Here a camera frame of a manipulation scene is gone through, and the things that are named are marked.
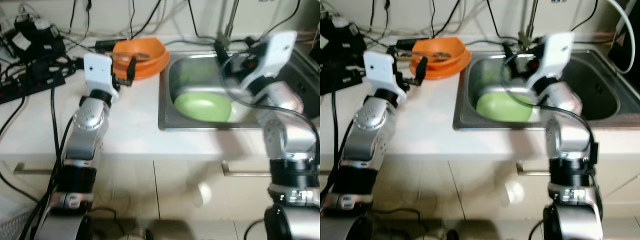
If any black power adapter brick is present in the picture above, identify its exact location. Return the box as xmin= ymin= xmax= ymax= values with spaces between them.
xmin=94 ymin=38 xmax=129 ymax=52
xmin=395 ymin=37 xmax=430 ymax=51

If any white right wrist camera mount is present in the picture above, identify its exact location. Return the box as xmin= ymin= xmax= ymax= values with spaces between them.
xmin=527 ymin=31 xmax=575 ymax=96
xmin=234 ymin=31 xmax=299 ymax=97

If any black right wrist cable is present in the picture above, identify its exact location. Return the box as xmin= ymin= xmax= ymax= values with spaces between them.
xmin=498 ymin=50 xmax=601 ymax=171
xmin=219 ymin=47 xmax=321 ymax=156

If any black power cord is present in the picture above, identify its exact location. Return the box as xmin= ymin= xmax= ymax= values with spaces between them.
xmin=17 ymin=82 xmax=73 ymax=240
xmin=320 ymin=92 xmax=346 ymax=201

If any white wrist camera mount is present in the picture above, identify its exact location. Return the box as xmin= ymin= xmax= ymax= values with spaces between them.
xmin=527 ymin=31 xmax=575 ymax=96
xmin=234 ymin=31 xmax=299 ymax=97
xmin=363 ymin=50 xmax=407 ymax=99
xmin=83 ymin=52 xmax=121 ymax=99

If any stainless steel sink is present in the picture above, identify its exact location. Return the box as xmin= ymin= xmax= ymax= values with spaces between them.
xmin=452 ymin=48 xmax=640 ymax=132
xmin=158 ymin=49 xmax=321 ymax=132

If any black labelled charger stack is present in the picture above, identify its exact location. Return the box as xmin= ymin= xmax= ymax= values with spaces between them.
xmin=9 ymin=15 xmax=67 ymax=65
xmin=320 ymin=16 xmax=364 ymax=65

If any white cable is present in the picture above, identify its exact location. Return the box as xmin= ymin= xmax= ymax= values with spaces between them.
xmin=606 ymin=0 xmax=640 ymax=76

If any black power strip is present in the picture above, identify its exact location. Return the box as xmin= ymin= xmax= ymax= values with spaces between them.
xmin=320 ymin=69 xmax=364 ymax=97
xmin=0 ymin=74 xmax=67 ymax=105

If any metal faucet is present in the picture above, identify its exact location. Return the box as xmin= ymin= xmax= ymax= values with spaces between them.
xmin=517 ymin=0 xmax=542 ymax=50
xmin=220 ymin=0 xmax=242 ymax=46

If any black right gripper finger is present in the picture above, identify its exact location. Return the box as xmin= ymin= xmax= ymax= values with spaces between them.
xmin=215 ymin=42 xmax=232 ymax=65
xmin=503 ymin=43 xmax=521 ymax=63

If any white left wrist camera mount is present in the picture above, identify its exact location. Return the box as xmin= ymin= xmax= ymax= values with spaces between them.
xmin=363 ymin=50 xmax=407 ymax=99
xmin=83 ymin=52 xmax=121 ymax=99

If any black appliance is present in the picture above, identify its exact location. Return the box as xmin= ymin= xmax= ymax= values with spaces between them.
xmin=607 ymin=0 xmax=640 ymax=77

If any light green plate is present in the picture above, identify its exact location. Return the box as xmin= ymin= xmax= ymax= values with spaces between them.
xmin=475 ymin=92 xmax=540 ymax=124
xmin=173 ymin=92 xmax=234 ymax=124

